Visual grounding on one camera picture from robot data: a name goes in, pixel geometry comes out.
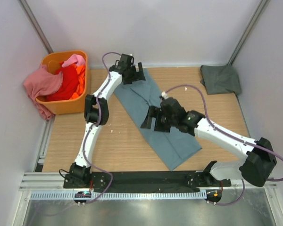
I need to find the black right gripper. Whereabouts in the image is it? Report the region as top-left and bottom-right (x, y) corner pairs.
(141, 105), (177, 133)

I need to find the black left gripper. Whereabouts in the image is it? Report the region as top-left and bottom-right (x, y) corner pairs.
(124, 62), (146, 85)

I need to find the light blue t shirt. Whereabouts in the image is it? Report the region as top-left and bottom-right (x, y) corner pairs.
(114, 69), (202, 171)

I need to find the grey t shirt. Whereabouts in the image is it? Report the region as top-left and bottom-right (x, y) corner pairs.
(200, 65), (242, 95)

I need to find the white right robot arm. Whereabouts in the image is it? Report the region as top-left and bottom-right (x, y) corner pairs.
(141, 97), (277, 187)

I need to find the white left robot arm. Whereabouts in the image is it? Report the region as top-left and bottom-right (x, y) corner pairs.
(65, 54), (145, 188)

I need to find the orange t shirt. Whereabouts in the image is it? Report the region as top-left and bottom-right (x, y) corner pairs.
(70, 64), (85, 100)

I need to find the light pink t shirt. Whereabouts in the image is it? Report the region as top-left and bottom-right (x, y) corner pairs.
(61, 54), (86, 67)

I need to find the red t shirt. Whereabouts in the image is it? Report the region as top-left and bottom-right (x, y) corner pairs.
(46, 64), (80, 102)

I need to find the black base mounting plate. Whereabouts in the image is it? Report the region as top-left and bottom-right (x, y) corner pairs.
(63, 171), (232, 194)

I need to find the orange plastic basket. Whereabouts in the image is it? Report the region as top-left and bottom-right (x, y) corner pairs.
(35, 50), (91, 115)

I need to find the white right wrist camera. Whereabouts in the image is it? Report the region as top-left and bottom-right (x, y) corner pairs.
(160, 91), (168, 100)

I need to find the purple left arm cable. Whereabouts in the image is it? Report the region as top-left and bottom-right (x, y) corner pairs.
(82, 51), (114, 204)

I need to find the slotted grey cable duct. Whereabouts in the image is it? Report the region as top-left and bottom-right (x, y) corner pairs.
(30, 190), (207, 201)

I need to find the aluminium frame rail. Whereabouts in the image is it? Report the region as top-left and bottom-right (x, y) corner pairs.
(18, 171), (67, 192)

